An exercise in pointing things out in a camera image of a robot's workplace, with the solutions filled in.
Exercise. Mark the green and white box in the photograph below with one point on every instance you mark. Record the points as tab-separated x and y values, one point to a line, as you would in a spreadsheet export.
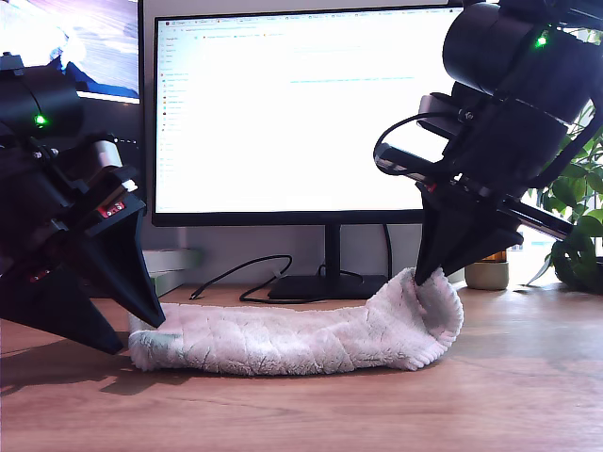
167	282

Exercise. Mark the large monitor with white screen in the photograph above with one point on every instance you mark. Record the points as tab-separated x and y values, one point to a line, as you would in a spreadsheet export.
282	141

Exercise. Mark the green leafy house plant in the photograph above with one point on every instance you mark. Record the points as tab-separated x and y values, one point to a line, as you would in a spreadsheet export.
579	254

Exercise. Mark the amber glass lamp grey base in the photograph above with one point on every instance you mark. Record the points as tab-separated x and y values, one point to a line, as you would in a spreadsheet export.
485	275

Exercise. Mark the long white box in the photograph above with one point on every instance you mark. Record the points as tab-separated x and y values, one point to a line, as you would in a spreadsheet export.
174	259

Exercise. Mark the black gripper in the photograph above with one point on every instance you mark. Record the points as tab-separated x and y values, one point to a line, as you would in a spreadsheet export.
47	202
509	155

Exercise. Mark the monitor with dark screen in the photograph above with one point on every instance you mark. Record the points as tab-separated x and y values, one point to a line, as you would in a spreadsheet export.
108	47

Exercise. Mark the arm grey camera box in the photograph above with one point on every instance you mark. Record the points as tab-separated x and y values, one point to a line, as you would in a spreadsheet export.
106	157
438	115

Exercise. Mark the white fluffy tea towel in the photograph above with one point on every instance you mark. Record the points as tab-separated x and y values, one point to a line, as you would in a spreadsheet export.
282	339

